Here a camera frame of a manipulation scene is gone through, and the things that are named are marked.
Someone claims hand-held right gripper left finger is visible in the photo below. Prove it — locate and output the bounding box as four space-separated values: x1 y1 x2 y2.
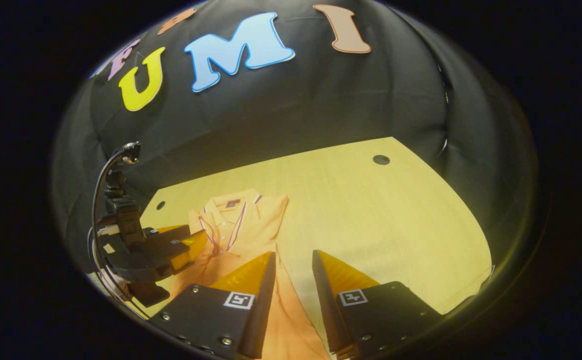
148 250 277 360

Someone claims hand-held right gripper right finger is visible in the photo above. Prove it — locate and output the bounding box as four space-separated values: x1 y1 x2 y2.
312 249 444 360

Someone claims orange T-shirt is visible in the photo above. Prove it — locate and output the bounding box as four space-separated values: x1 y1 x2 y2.
170 188 332 360

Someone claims black backdrop cloth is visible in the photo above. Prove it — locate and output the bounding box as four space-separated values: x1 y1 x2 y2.
51 0 539 281

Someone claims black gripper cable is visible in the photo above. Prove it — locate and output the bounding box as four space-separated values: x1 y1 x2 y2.
89 141 150 320

